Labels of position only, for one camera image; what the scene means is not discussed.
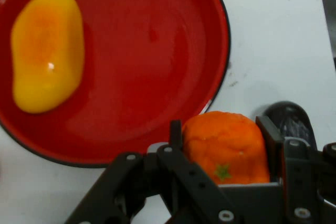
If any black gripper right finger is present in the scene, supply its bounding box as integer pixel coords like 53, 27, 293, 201
255, 115, 336, 224

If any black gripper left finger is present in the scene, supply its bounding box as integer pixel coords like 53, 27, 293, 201
64, 120, 238, 224

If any orange toy persimmon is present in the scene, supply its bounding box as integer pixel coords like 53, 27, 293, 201
181, 110, 271, 186

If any purple toy eggplant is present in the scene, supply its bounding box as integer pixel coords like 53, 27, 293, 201
263, 100, 319, 152

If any red round plate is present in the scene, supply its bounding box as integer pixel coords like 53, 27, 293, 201
0, 0, 232, 169

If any yellow toy mango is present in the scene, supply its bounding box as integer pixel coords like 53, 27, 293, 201
10, 0, 86, 115

